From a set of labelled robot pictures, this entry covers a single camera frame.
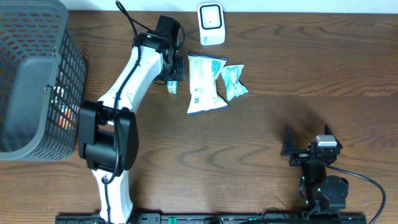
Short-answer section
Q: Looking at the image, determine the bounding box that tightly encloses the grey plastic mesh basket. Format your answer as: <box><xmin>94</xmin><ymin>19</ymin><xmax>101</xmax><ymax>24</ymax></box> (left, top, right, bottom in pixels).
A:
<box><xmin>1</xmin><ymin>1</ymin><xmax>86</xmax><ymax>161</ymax></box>

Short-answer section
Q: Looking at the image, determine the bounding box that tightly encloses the white barcode scanner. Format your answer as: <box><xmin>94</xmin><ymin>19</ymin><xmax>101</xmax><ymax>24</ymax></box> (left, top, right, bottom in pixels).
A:
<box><xmin>197</xmin><ymin>2</ymin><xmax>226</xmax><ymax>45</ymax></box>

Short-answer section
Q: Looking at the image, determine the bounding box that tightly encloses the small teal white box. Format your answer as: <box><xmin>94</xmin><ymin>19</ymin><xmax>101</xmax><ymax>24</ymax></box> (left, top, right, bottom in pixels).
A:
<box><xmin>167</xmin><ymin>81</ymin><xmax>178</xmax><ymax>95</ymax></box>

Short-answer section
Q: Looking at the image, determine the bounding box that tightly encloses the small orange juice box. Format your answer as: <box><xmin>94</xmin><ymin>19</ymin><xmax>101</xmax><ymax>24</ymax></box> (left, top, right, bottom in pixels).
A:
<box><xmin>58</xmin><ymin>105</ymin><xmax>79</xmax><ymax>129</ymax></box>

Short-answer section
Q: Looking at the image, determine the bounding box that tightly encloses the large white snack bag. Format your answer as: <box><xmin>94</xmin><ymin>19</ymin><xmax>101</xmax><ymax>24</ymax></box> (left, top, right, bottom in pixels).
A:
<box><xmin>187</xmin><ymin>53</ymin><xmax>228</xmax><ymax>114</ymax></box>

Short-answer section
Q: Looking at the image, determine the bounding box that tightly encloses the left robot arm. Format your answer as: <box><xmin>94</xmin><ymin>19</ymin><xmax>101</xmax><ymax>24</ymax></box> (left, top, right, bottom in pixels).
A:
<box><xmin>78</xmin><ymin>29</ymin><xmax>184</xmax><ymax>223</ymax></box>

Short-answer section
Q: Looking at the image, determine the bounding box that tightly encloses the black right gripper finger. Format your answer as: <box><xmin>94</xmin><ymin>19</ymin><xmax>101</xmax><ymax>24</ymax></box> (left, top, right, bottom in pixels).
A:
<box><xmin>281</xmin><ymin>128</ymin><xmax>295</xmax><ymax>156</ymax></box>
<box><xmin>324</xmin><ymin>125</ymin><xmax>342</xmax><ymax>147</ymax></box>

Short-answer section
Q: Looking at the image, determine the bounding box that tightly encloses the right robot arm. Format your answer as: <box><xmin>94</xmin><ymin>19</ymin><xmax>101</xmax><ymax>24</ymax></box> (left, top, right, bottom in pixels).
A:
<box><xmin>280</xmin><ymin>126</ymin><xmax>349</xmax><ymax>220</ymax></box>

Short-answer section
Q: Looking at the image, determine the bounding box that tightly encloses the teal candy wrapper packet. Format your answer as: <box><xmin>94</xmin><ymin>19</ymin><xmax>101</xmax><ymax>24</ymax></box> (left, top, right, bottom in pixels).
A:
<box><xmin>221</xmin><ymin>65</ymin><xmax>249</xmax><ymax>101</ymax></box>

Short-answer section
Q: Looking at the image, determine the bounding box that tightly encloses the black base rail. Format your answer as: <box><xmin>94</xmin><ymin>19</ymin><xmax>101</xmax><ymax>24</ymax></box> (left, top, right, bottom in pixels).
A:
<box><xmin>55</xmin><ymin>212</ymin><xmax>368</xmax><ymax>224</ymax></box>

